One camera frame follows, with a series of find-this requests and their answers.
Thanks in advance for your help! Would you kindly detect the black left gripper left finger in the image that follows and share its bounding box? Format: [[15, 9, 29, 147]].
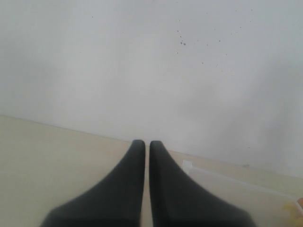
[[41, 140, 145, 227]]

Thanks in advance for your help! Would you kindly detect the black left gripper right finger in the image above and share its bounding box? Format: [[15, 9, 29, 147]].
[[149, 141, 255, 227]]

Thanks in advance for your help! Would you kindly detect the clear plastic bin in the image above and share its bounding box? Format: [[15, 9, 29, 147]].
[[181, 166, 298, 227]]

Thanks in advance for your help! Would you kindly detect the yellow plastic egg tray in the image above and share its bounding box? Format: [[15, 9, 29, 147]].
[[283, 201, 303, 227]]

